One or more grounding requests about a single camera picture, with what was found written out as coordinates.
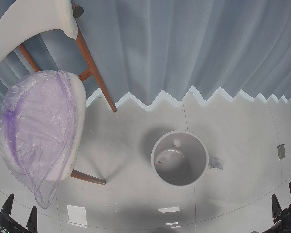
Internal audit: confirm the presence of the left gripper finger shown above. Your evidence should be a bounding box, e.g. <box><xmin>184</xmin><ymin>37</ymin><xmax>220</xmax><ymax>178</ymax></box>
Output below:
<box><xmin>26</xmin><ymin>206</ymin><xmax>38</xmax><ymax>232</ymax></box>
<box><xmin>2</xmin><ymin>193</ymin><xmax>15</xmax><ymax>215</ymax></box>

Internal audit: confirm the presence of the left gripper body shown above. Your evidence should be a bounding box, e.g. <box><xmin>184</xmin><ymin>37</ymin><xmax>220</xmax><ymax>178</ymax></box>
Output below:
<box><xmin>0</xmin><ymin>208</ymin><xmax>37</xmax><ymax>233</ymax></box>

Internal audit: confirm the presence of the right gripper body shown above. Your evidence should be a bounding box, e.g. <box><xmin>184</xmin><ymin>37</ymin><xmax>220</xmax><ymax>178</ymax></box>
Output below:
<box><xmin>261</xmin><ymin>203</ymin><xmax>291</xmax><ymax>233</ymax></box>

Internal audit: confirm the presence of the purple plastic bag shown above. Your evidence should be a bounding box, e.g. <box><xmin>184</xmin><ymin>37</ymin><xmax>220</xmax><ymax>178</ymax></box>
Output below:
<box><xmin>0</xmin><ymin>69</ymin><xmax>76</xmax><ymax>210</ymax></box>

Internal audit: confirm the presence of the white trash bin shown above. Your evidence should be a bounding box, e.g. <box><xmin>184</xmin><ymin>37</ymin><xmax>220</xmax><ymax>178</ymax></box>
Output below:
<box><xmin>151</xmin><ymin>130</ymin><xmax>209</xmax><ymax>187</ymax></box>

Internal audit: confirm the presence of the crumpled clear printed wrapper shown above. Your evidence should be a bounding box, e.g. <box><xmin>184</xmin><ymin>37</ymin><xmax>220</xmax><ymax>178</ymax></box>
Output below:
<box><xmin>207</xmin><ymin>157</ymin><xmax>224</xmax><ymax>171</ymax></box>

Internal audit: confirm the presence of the white cushioned wooden chair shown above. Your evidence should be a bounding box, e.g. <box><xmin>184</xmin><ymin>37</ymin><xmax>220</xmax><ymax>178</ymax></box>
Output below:
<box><xmin>0</xmin><ymin>0</ymin><xmax>117</xmax><ymax>186</ymax></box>

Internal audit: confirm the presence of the pale blue curtain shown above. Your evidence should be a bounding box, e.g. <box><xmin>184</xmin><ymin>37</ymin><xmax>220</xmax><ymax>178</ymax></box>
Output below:
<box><xmin>0</xmin><ymin>0</ymin><xmax>291</xmax><ymax>112</ymax></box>

